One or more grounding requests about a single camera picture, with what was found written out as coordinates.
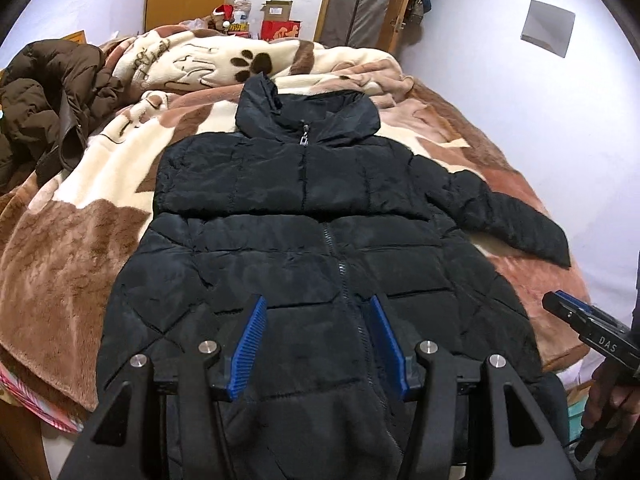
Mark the pink striped bed sheet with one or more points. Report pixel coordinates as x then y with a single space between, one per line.
35 400

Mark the red printed box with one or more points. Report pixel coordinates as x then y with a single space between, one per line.
281 31

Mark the open cardboard box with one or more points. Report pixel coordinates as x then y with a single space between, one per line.
275 11

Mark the wooden bedside furniture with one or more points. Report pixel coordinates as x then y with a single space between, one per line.
75 36

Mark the grey wall panel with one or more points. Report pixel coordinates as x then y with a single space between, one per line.
547 27

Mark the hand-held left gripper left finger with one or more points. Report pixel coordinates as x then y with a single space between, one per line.
246 350

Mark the red santa hat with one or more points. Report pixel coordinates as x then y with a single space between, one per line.
224 11

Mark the brown cream printed blanket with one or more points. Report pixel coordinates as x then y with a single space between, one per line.
90 240

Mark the brown puffer jacket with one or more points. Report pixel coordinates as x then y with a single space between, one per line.
45 90

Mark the person's right hand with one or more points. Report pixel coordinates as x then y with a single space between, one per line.
605 400

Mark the black puffer jacket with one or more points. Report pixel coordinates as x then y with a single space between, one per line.
300 240

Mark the grey fabric wardrobe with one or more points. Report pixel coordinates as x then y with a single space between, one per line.
362 0

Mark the wooden door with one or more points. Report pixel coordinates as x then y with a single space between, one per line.
397 5

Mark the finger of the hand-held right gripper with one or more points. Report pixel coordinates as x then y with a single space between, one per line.
567 310

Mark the clear plastic container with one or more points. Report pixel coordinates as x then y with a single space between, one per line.
242 10

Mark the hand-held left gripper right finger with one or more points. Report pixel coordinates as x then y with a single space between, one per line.
387 350

